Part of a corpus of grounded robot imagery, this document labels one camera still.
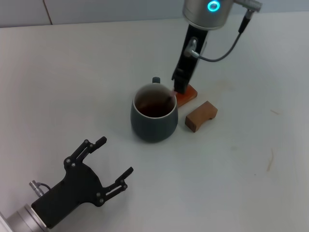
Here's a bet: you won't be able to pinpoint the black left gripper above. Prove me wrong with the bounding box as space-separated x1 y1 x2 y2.
31 136 134 229

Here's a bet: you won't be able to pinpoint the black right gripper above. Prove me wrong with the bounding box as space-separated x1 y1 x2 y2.
171 24 210 95

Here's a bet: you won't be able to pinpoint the pink handled metal spoon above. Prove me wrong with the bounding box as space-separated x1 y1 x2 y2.
163 88 177 105

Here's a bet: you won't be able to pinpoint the dark grey coffee mug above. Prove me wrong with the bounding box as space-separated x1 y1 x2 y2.
130 76 179 143

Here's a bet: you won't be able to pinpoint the flat reddish wooden block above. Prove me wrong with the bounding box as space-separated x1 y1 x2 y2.
175 84 198 108

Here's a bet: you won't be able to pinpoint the light arched wooden block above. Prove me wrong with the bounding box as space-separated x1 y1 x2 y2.
185 101 218 133

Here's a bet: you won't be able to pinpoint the white robot body panel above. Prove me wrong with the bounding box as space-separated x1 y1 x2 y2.
0 212 12 232

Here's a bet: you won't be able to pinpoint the left gripper cable with plug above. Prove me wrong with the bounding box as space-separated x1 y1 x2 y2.
28 180 52 194

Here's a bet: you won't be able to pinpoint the gripper cable with plug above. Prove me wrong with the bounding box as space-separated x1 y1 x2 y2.
184 0 263 62
28 180 52 194

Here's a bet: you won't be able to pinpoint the right gripper cable with plug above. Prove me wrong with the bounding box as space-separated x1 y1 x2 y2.
184 0 263 62

